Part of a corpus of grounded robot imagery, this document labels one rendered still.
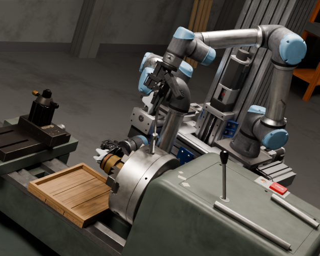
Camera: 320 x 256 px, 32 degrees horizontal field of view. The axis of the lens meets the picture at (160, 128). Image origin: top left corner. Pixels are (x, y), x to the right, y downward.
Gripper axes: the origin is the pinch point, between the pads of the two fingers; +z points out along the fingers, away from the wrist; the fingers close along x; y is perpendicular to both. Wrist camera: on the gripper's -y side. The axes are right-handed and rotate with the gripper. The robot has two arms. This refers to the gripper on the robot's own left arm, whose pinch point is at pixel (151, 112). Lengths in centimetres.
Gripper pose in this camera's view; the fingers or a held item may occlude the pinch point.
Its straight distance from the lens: 222.8
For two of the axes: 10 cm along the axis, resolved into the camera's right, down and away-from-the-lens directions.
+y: -8.0, -4.7, 3.7
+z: -4.5, 8.8, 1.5
